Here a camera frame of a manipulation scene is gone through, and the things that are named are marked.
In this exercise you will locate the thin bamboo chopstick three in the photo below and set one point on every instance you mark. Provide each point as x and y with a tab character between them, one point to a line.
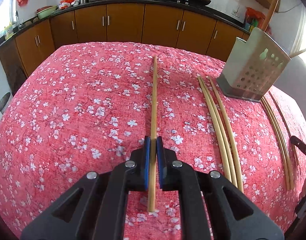
284	139

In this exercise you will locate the thin bamboo chopstick four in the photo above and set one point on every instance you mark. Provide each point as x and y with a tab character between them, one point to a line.
287	127

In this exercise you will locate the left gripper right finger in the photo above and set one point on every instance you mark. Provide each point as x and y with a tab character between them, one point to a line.
211	206

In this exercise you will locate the perforated beige utensil holder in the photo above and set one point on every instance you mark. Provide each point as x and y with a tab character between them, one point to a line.
253	66

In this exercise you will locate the yellow detergent bottle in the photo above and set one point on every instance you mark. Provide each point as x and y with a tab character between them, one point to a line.
8	31

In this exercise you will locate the window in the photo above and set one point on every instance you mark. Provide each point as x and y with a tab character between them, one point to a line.
7	13
300	40

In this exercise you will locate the thin bamboo chopstick one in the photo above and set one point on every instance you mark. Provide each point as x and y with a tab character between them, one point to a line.
153	139

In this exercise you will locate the bamboo chopstick fifth row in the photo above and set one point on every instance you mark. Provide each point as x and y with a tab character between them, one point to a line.
236	158

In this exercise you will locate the green basin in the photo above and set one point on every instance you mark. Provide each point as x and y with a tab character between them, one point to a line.
45	11

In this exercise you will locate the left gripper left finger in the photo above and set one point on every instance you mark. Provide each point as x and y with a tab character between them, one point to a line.
95	206

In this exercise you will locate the red bags on counter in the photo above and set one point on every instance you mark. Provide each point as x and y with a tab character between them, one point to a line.
253	19

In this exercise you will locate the bamboo chopstick third row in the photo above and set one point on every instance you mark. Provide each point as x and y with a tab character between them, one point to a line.
223	153

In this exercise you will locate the window left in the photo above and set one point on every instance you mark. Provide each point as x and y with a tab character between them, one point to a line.
7	13

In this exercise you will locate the red floral tablecloth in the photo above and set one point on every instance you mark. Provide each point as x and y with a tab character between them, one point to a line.
87	106

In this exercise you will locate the brown lower kitchen cabinets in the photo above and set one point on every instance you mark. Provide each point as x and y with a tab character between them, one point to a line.
200	30

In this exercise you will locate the window right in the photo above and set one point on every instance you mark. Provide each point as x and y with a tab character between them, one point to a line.
300	40

